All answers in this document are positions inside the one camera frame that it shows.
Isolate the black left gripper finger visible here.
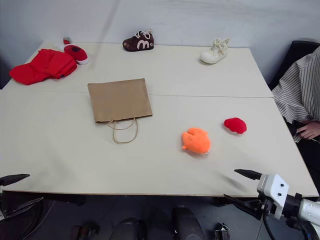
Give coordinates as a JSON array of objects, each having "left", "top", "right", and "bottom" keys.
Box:
[
  {"left": 0, "top": 196, "right": 45, "bottom": 221},
  {"left": 0, "top": 174, "right": 31, "bottom": 186}
]

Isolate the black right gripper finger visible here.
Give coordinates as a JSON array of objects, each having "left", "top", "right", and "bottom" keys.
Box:
[
  {"left": 234, "top": 169, "right": 262, "bottom": 181},
  {"left": 223, "top": 193, "right": 263, "bottom": 221}
]

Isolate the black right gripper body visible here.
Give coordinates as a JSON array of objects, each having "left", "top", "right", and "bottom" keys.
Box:
[{"left": 258, "top": 197, "right": 273, "bottom": 218}]

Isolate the brown paper bag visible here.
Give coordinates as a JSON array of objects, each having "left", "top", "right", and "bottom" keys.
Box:
[{"left": 87, "top": 78, "right": 154, "bottom": 145}]

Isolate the person's bare hand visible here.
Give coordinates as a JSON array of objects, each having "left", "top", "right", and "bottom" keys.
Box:
[{"left": 298, "top": 122, "right": 320, "bottom": 140}]

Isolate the black metal pedal block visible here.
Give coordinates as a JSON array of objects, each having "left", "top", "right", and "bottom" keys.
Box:
[{"left": 214, "top": 222, "right": 231, "bottom": 240}]

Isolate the small red plush toy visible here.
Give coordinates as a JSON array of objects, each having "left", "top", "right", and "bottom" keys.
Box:
[{"left": 223, "top": 117, "right": 248, "bottom": 135}]

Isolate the orange plush toy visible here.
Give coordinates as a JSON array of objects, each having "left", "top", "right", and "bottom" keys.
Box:
[{"left": 181, "top": 127, "right": 212, "bottom": 155}]

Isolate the dark brown pedal block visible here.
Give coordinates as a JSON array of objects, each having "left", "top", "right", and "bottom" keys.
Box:
[{"left": 72, "top": 221, "right": 101, "bottom": 240}]

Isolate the person in striped shirt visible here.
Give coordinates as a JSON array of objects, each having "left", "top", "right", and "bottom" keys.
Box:
[{"left": 271, "top": 46, "right": 320, "bottom": 176}]

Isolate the red cloth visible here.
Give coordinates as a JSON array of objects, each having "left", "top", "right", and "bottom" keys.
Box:
[{"left": 9, "top": 48, "right": 78, "bottom": 86}]

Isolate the black chair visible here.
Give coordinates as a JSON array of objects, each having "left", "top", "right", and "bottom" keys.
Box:
[{"left": 267, "top": 40, "right": 320, "bottom": 91}]

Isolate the white lace-up toddler shoe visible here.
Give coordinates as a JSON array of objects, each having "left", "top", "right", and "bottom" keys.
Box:
[{"left": 199, "top": 37, "right": 231, "bottom": 65}]

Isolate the red spotted toddler shoe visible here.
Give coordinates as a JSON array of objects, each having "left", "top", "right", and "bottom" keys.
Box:
[{"left": 63, "top": 43, "right": 90, "bottom": 66}]

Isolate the brown toddler shoe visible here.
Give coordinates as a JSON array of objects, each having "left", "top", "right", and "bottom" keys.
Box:
[{"left": 122, "top": 28, "right": 155, "bottom": 53}]

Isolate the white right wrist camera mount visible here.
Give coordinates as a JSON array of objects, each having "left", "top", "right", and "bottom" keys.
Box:
[{"left": 256, "top": 173, "right": 290, "bottom": 220}]

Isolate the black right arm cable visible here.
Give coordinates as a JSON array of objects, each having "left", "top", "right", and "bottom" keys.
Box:
[{"left": 262, "top": 215, "right": 277, "bottom": 240}]

